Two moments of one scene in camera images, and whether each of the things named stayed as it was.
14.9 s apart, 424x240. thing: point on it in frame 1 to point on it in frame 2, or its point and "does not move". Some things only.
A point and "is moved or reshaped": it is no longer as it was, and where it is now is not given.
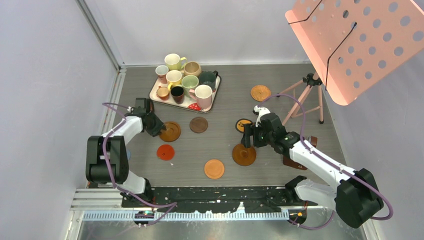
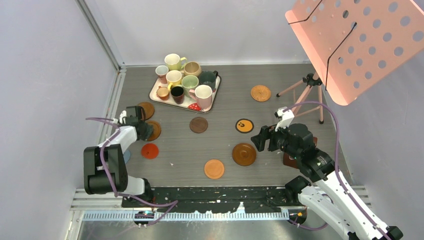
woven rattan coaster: [260, 92] does not move
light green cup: [189, 82] does not move
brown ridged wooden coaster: [172, 133] is moved or reshaped
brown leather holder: [288, 161] does not move
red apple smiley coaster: [165, 152] to [149, 151]
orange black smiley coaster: [240, 124] does not move
